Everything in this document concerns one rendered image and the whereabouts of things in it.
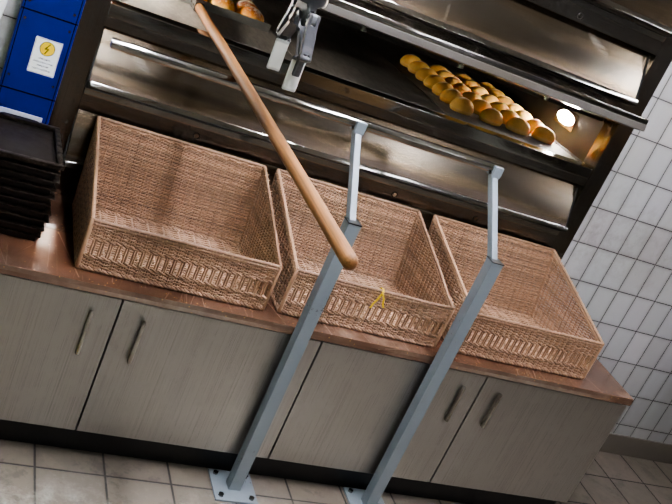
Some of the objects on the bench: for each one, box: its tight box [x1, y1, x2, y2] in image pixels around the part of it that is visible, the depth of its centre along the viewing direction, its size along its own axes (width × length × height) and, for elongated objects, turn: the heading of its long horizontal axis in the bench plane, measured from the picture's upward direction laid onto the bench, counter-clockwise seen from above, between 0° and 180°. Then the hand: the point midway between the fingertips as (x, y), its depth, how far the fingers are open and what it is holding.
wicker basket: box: [413, 215, 605, 380], centre depth 322 cm, size 49×56×28 cm
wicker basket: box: [72, 116, 284, 311], centre depth 271 cm, size 49×56×28 cm
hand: (281, 74), depth 200 cm, fingers open, 13 cm apart
